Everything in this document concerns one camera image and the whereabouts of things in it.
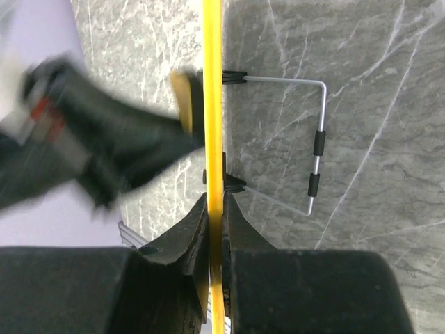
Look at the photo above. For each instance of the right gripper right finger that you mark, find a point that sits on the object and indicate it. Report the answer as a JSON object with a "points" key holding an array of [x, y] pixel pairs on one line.
{"points": [[270, 290]]}

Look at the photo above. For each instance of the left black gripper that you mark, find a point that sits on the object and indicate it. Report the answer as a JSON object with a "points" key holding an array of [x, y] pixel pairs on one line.
{"points": [[57, 126]]}

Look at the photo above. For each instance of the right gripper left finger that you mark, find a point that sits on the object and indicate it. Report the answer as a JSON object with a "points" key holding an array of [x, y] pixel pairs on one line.
{"points": [[161, 287]]}

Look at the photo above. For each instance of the yellow bone-shaped eraser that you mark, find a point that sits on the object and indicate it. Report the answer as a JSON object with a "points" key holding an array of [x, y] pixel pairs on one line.
{"points": [[189, 96]]}

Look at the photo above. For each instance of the yellow framed whiteboard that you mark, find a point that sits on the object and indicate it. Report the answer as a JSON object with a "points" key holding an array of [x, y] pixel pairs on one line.
{"points": [[213, 124]]}

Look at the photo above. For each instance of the aluminium mounting rail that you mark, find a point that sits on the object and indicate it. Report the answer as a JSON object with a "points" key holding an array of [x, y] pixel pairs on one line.
{"points": [[131, 238]]}

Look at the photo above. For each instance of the whiteboard wire stand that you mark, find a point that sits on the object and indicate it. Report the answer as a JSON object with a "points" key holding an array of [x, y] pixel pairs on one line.
{"points": [[279, 128]]}

